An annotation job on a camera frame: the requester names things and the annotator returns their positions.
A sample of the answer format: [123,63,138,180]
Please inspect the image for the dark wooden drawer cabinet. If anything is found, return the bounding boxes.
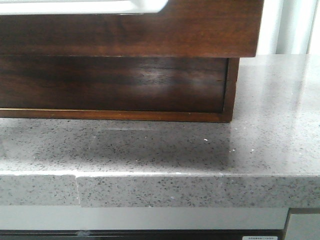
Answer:
[0,55,240,123]

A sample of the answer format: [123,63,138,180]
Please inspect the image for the grey cupboard under counter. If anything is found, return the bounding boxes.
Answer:
[0,205,288,230]

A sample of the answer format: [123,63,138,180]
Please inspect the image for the grey cupboard door right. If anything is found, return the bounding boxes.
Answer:
[284,208,320,240]

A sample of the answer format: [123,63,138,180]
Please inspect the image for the black appliance with label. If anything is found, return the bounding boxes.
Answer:
[0,229,284,240]

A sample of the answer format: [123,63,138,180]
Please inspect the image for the dark wooden drawer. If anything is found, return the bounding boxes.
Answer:
[0,0,263,113]

